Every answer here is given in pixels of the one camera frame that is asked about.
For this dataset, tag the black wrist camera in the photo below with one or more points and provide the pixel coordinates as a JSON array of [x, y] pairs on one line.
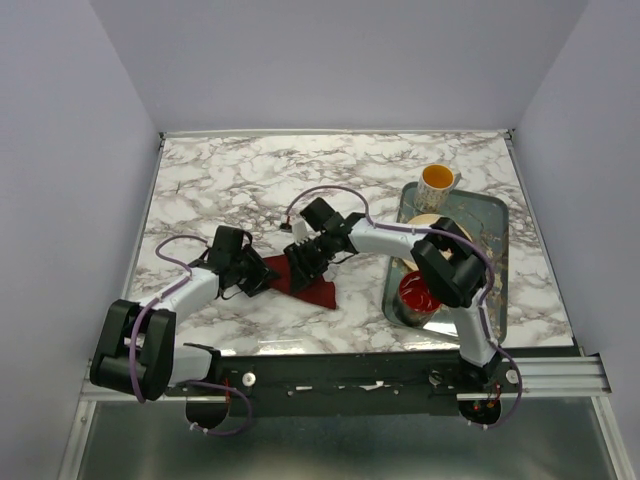
[[318, 217], [226, 247]]

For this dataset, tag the beige bird pattern plate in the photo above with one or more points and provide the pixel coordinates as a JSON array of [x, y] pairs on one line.
[[427, 220]]

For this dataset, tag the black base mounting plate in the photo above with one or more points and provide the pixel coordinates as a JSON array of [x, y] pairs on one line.
[[410, 401]]

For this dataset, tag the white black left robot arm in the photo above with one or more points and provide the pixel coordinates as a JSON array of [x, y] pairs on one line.
[[136, 352]]

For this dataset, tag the white floral mug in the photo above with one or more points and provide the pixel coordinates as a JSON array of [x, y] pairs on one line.
[[434, 186]]

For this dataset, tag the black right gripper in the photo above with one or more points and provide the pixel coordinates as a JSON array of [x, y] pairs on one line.
[[301, 274]]

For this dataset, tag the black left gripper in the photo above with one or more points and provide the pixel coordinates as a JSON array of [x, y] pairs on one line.
[[260, 272]]

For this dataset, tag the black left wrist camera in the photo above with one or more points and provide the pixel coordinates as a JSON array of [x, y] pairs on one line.
[[226, 247]]

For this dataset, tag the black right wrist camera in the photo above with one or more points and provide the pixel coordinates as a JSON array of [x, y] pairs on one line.
[[318, 217]]

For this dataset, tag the dark red cloth napkin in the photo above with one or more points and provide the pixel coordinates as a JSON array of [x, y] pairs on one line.
[[320, 293]]

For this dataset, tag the teal floral serving tray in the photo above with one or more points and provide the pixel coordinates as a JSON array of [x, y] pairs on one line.
[[486, 221]]

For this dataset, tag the aluminium frame rail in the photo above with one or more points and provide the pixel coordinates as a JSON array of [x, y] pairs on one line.
[[535, 377]]

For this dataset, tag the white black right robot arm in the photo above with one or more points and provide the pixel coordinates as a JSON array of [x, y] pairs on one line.
[[455, 271]]

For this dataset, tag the red and black cup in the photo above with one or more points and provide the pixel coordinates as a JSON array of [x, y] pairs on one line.
[[414, 303]]

